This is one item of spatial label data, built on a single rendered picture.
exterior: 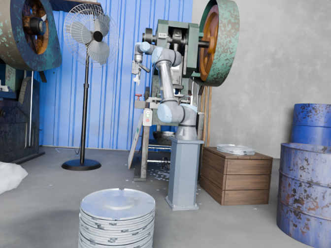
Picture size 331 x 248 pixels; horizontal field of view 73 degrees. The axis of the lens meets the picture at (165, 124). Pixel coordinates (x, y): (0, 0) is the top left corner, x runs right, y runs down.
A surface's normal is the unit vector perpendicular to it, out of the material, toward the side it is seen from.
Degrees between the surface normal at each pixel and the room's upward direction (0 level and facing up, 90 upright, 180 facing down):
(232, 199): 90
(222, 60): 125
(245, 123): 90
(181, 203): 90
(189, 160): 90
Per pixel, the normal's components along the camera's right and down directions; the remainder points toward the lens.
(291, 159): -0.97, -0.02
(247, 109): 0.11, 0.06
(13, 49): 0.00, 0.76
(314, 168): -0.66, 0.03
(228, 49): 0.08, 0.39
